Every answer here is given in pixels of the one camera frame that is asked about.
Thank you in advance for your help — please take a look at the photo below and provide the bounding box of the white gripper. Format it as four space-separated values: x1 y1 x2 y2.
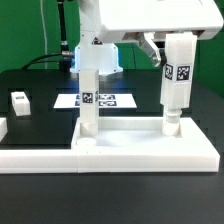
96 0 224 67

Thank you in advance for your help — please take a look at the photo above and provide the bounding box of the white desk tabletop tray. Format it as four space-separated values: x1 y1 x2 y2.
71 117 220 172

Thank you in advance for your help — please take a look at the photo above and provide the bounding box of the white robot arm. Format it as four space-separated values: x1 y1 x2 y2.
71 0 224 75

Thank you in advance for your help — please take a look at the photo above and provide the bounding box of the black pole with clamp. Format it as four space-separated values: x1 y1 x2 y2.
57 0 69 72

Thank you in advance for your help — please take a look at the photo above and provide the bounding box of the fiducial marker sheet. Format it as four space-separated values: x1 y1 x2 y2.
54 94 137 109

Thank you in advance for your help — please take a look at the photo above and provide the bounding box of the white block at left edge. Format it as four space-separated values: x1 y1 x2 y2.
0 118 8 142

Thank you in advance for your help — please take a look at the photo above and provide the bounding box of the white L-shaped fence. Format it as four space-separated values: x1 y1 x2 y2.
0 149 78 174

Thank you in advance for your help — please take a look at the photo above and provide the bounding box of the black cable bundle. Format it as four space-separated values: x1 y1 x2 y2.
20 51 76 71

